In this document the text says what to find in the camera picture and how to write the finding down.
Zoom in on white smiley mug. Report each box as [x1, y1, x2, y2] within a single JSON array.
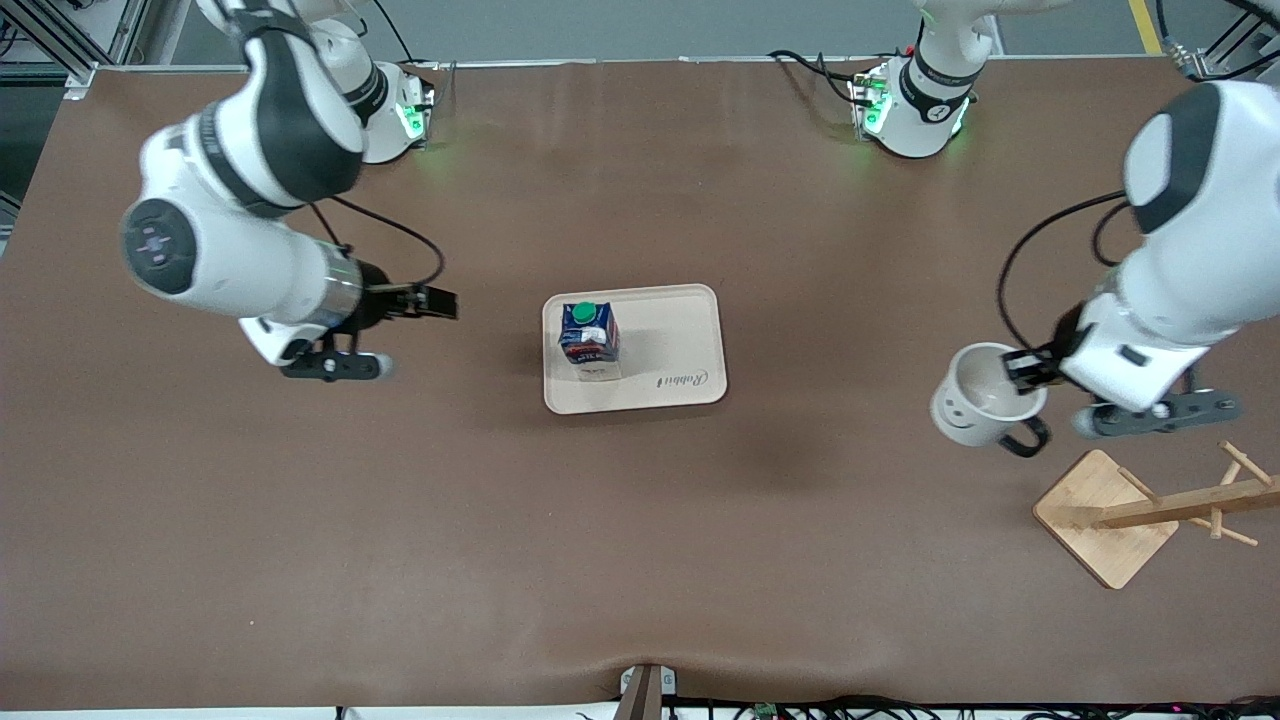
[[930, 342, 1054, 460]]

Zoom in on blue milk carton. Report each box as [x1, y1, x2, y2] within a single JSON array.
[[558, 300, 623, 385]]

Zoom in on wooden cup rack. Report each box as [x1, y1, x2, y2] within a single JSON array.
[[1032, 440, 1280, 591]]

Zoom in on cream plastic tray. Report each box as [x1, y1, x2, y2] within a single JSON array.
[[542, 284, 729, 416]]

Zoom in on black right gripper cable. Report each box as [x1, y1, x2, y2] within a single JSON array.
[[308, 194, 446, 293]]

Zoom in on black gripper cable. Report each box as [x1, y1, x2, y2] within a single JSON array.
[[308, 194, 446, 293], [997, 190, 1136, 359]]

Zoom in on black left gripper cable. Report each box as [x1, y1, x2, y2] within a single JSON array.
[[997, 190, 1136, 359]]

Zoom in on black right base cable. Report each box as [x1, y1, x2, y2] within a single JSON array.
[[358, 0, 457, 93]]

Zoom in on black base cable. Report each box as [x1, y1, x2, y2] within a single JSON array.
[[767, 48, 873, 111], [358, 0, 457, 93]]

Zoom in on aluminium frame profile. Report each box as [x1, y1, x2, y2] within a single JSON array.
[[1158, 0, 1280, 83], [0, 0, 153, 101]]

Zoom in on black left base cable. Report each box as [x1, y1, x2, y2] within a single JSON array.
[[767, 48, 873, 111]]

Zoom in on camera mount post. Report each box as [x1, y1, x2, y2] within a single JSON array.
[[618, 663, 679, 720]]

